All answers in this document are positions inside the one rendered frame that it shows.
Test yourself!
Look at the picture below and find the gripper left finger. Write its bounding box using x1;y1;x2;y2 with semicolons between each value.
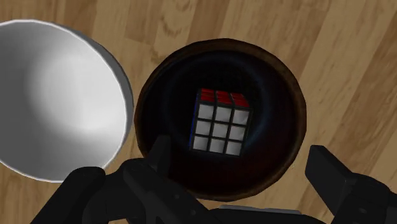
30;135;221;224

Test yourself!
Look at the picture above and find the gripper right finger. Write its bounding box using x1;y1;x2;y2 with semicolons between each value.
305;144;397;224

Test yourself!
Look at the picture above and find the colourful puzzle cube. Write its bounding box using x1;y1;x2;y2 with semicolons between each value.
188;88;253;157

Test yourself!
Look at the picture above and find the dark brown bowl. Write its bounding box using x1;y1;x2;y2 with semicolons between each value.
134;38;308;202

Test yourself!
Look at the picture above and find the white bowl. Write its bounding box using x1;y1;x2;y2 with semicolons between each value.
0;19;135;183

